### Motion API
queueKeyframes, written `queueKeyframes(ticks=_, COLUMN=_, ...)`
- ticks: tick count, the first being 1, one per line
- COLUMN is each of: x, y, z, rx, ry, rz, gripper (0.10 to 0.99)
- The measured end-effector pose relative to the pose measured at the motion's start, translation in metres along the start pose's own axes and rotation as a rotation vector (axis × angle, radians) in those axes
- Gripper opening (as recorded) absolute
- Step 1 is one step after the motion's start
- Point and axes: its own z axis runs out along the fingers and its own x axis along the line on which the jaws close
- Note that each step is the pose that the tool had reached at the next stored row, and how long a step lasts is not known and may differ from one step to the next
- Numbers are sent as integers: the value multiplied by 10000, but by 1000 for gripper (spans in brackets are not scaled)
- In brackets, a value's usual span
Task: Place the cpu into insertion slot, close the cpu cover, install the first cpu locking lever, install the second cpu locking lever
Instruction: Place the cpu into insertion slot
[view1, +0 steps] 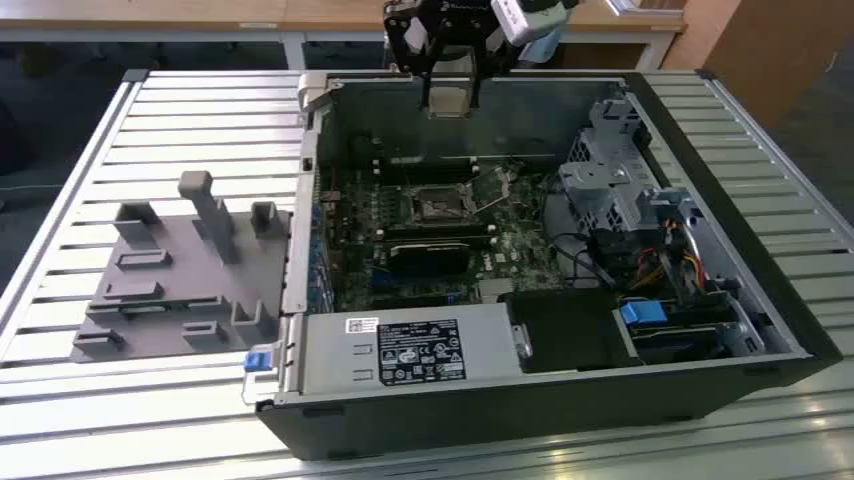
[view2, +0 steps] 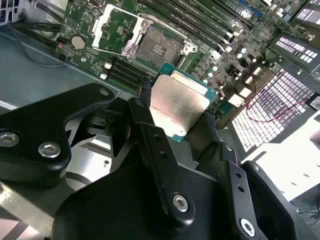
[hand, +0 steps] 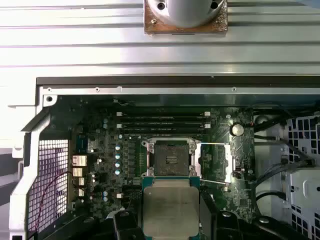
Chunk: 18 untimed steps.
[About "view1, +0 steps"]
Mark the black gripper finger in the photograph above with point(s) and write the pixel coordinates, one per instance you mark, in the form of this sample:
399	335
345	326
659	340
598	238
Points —
427	90
475	90

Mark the silver CPU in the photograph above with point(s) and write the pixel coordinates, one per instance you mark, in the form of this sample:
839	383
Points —
450	102

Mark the silver drive cage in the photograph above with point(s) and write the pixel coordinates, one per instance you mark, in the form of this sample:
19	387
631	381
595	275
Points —
594	180

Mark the green motherboard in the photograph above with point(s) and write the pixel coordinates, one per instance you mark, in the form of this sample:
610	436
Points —
527	250

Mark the black graphics card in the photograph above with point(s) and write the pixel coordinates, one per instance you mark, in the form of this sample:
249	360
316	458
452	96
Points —
427	260

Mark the silver chipset heat sink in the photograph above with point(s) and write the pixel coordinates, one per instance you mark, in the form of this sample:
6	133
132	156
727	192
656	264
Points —
495	290

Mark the wooden desk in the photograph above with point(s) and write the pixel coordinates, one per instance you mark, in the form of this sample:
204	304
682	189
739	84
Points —
167	22

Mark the wooden cabinet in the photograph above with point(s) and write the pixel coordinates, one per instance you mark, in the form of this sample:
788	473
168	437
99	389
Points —
787	50

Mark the black fan shroud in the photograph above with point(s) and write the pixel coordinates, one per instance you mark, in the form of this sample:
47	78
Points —
567	330

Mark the blue disk carrier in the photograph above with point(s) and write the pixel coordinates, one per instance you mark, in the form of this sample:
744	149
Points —
643	314

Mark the grey parts rack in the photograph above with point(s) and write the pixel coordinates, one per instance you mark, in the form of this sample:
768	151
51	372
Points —
187	280

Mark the silver power supply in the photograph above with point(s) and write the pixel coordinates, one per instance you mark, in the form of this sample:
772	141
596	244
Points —
333	350

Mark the black disk drive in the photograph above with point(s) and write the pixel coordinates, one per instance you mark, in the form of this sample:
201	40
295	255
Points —
674	345

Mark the blue case latch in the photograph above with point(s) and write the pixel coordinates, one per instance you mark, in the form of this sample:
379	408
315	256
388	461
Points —
259	362

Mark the green RAM stick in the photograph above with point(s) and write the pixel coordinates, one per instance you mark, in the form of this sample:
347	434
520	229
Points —
140	310

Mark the black open PC case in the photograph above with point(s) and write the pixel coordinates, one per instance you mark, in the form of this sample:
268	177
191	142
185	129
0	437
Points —
467	425

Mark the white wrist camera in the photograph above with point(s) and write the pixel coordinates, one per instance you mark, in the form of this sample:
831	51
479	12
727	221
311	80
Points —
527	20

